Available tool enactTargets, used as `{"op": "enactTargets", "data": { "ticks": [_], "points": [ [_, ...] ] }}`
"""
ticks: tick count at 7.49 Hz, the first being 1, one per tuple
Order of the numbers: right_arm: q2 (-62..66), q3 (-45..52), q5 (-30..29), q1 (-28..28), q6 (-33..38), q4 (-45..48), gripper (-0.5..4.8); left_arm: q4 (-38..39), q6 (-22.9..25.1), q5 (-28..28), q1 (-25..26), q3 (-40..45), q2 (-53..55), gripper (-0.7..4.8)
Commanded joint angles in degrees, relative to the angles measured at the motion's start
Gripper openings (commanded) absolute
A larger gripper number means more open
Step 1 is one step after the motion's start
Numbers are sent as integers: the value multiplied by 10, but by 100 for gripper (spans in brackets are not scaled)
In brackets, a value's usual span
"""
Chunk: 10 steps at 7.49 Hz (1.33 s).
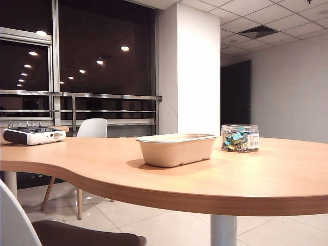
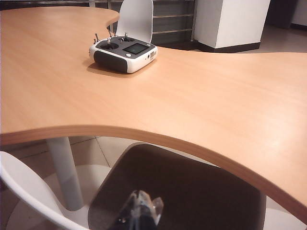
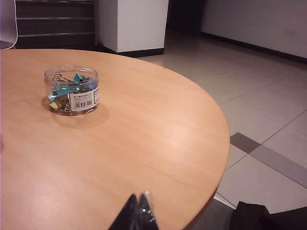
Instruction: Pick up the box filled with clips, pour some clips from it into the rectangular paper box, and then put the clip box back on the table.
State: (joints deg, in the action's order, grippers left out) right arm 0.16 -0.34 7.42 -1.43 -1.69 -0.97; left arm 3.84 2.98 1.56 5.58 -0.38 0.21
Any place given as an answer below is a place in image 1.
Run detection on beige rectangular container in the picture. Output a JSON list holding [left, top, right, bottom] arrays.
[[135, 133, 218, 168]]

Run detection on clear plastic clip jar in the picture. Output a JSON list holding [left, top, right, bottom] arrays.
[[221, 124, 260, 153]]

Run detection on white cabinet with dark trim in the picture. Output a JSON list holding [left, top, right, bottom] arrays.
[[157, 2, 221, 137]]

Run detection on steel window railing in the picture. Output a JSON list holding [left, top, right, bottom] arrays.
[[0, 89, 164, 129]]

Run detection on white chair wooden legs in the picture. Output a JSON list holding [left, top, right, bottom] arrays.
[[40, 118, 108, 221]]

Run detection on dark door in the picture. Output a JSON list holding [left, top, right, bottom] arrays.
[[221, 59, 252, 138]]

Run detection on thick white table leg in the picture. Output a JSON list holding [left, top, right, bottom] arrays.
[[210, 214, 238, 246]]

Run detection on ceiling air vent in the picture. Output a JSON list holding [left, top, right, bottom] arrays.
[[237, 25, 280, 40]]

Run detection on white black remote controller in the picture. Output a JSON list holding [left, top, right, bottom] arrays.
[[2, 120, 67, 146]]

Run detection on white chair brown cushion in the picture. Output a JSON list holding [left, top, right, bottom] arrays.
[[0, 178, 147, 246]]

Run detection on thin white table leg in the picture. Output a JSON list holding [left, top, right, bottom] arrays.
[[4, 170, 18, 199]]

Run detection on silver window frame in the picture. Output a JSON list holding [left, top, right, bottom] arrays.
[[0, 0, 62, 121]]

